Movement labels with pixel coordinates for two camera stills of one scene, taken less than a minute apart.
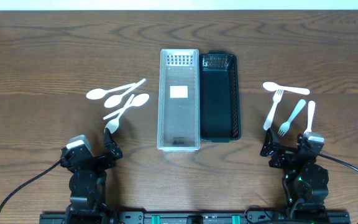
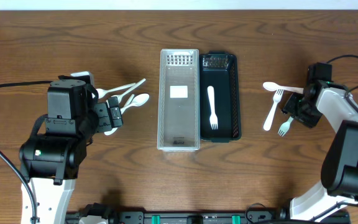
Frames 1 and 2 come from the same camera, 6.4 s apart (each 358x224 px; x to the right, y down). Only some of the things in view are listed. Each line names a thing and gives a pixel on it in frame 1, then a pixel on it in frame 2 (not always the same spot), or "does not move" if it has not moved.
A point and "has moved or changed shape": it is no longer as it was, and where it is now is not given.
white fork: x=311 y=109 has moved or changed shape
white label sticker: x=178 y=91 does not move
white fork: x=276 y=99 does not move
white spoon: x=99 y=93 does not move
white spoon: x=270 y=86 does not move
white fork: x=285 y=125 does not move
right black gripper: x=286 y=152 -> x=295 y=110
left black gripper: x=95 y=158 -> x=105 y=117
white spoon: x=115 y=99 does not move
